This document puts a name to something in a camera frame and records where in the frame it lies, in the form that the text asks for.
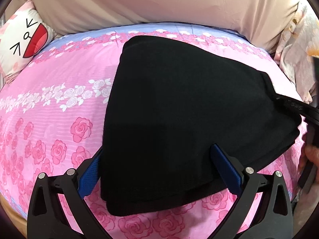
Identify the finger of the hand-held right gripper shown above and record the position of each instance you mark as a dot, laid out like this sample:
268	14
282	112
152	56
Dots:
294	105

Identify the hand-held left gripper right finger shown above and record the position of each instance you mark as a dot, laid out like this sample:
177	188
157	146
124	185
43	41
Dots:
224	165

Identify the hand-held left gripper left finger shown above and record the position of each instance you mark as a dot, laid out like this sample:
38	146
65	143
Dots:
87	178

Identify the black pants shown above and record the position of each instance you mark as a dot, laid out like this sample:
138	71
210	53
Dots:
189	119

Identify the person's right hand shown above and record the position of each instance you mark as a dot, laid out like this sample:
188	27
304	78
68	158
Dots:
312	155

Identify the pale floral curtain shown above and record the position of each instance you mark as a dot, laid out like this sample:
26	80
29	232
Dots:
296	54

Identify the pink rose print bed sheet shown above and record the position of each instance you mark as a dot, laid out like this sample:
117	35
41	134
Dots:
54	119

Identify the tan bed base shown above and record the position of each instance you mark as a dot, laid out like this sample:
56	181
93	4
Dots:
12	216

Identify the cat face pillow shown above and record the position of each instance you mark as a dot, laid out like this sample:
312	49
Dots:
22	42

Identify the beige cloth backdrop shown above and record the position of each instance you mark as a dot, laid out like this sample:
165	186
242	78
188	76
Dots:
159	2

